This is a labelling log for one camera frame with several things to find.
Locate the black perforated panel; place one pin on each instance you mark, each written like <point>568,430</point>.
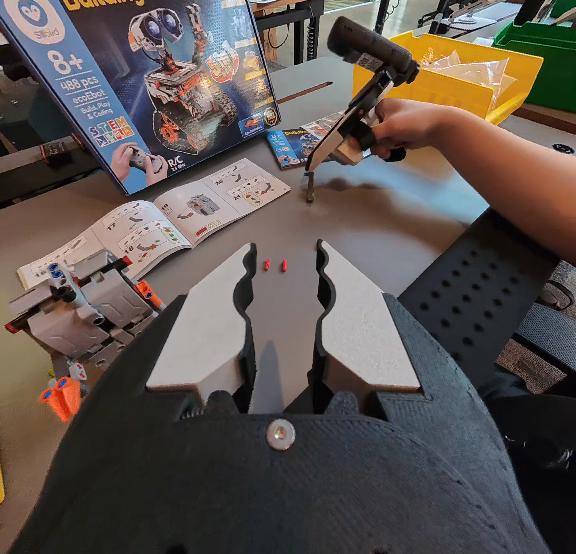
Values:
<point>472,293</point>

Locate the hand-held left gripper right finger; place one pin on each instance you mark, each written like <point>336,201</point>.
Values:
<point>369,338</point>

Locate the person's right hand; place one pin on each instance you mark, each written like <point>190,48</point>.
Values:
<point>405,122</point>

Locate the small black box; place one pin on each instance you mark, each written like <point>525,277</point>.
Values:
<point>56,151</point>

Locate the open instruction booklet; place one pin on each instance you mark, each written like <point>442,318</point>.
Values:
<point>225,194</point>

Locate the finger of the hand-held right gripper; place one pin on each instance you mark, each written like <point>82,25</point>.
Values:
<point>337,142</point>
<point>325,136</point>

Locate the green plastic bin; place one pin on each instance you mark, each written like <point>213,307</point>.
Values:
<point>549,68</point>

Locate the person's right forearm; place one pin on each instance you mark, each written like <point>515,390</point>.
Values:
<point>517,180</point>

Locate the person's black shirt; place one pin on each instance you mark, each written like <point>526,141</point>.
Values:
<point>540,450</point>

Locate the blue robot kit box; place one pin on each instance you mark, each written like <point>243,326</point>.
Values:
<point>90,126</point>

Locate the small blue booklet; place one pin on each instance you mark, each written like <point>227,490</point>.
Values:
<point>288,147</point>

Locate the grey toy robot model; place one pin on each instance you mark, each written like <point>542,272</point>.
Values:
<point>90,302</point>

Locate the dark grey angled building beam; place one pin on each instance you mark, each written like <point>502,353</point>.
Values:
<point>310,192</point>

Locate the sticker sheet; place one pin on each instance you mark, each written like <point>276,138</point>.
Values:
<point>319,124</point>

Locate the clear plastic bags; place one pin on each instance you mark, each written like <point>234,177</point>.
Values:
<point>472,75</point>

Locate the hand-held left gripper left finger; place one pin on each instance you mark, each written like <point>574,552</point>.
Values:
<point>202,338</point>

